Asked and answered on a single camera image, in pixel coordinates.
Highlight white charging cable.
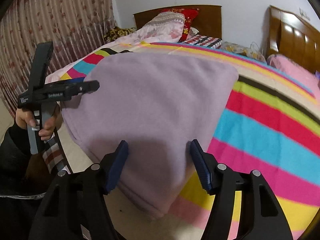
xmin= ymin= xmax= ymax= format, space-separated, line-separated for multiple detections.
xmin=248 ymin=41 xmax=262 ymax=58

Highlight dark wooden headboard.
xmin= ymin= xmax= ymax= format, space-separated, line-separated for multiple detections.
xmin=133 ymin=4 xmax=222 ymax=39

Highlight pink bed cover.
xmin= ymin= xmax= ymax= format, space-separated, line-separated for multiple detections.
xmin=267 ymin=54 xmax=319 ymax=101

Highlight person left hand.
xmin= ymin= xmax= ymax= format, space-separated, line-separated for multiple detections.
xmin=15 ymin=103 xmax=61 ymax=141

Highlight floral pleated curtain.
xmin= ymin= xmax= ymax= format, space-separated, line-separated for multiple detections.
xmin=1 ymin=0 xmax=116 ymax=115

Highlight red embroidered pillow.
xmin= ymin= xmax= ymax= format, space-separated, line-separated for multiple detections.
xmin=161 ymin=8 xmax=200 ymax=42

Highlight rainbow striped blanket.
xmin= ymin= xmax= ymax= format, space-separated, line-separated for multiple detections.
xmin=58 ymin=41 xmax=320 ymax=240

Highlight brown yellow patterned blanket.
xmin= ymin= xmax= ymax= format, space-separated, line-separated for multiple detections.
xmin=103 ymin=26 xmax=137 ymax=43

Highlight glossy brown wooden headboard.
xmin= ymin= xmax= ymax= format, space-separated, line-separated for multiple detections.
xmin=266 ymin=5 xmax=320 ymax=73

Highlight pink floral quilt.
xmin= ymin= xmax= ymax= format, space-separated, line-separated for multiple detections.
xmin=46 ymin=11 xmax=185 ymax=83

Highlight lilac knit pants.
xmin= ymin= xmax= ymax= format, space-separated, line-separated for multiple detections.
xmin=62 ymin=52 xmax=239 ymax=218

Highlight floral cloth nightstand cover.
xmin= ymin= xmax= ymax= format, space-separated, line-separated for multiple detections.
xmin=220 ymin=41 xmax=266 ymax=63

